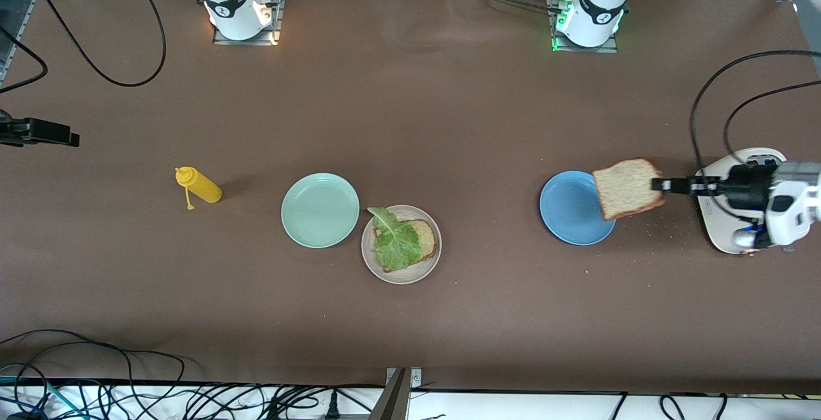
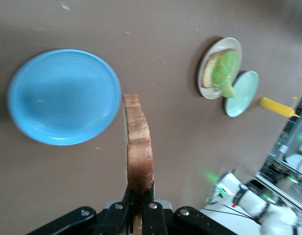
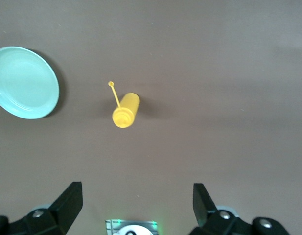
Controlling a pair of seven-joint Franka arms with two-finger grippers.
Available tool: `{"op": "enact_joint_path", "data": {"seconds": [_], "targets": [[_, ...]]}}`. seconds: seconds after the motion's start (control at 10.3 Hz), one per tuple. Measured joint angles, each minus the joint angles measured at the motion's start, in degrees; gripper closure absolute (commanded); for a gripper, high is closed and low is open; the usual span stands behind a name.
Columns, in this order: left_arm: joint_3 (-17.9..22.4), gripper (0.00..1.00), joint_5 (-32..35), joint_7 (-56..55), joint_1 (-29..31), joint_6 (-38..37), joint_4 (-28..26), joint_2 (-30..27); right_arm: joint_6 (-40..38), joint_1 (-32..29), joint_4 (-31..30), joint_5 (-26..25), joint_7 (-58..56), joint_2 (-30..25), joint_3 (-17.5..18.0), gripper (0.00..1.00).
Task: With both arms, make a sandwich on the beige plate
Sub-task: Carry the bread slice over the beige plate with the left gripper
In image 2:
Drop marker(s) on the brown bread slice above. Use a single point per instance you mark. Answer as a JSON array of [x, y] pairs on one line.
[[138, 147], [208, 71]]

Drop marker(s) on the aluminium frame post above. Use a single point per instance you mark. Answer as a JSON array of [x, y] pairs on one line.
[[287, 139]]

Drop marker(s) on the beige plate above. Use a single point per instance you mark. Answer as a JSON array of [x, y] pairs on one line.
[[209, 94]]

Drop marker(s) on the blue plate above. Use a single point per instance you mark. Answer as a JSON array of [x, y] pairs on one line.
[[62, 98]]

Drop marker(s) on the light green plate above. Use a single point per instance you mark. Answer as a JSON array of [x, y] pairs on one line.
[[243, 95]]

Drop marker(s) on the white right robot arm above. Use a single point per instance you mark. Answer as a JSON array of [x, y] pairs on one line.
[[251, 200]]

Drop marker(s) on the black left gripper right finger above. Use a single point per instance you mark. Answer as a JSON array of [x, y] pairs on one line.
[[160, 220]]

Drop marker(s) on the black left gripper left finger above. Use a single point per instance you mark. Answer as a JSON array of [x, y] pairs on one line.
[[109, 220]]

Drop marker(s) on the green lettuce leaf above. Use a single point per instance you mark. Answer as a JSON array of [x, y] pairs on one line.
[[224, 71]]

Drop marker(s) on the yellow squeeze bottle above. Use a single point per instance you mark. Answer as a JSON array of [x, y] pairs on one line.
[[275, 106]]

